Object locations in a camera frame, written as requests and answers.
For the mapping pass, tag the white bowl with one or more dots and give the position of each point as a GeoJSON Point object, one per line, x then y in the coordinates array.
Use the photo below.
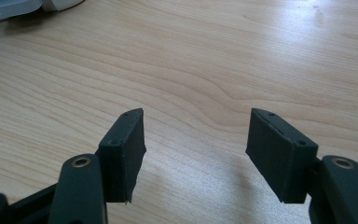
{"type": "Point", "coordinates": [60, 4]}

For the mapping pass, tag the plastic-wrapped grey white rice cooker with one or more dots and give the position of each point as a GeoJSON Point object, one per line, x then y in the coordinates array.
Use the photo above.
{"type": "Point", "coordinates": [3, 9]}

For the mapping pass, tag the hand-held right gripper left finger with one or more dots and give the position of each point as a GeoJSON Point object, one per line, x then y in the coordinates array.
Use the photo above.
{"type": "Point", "coordinates": [122, 155]}

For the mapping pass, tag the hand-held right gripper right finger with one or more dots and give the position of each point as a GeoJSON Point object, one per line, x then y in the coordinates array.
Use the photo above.
{"type": "Point", "coordinates": [279, 155]}

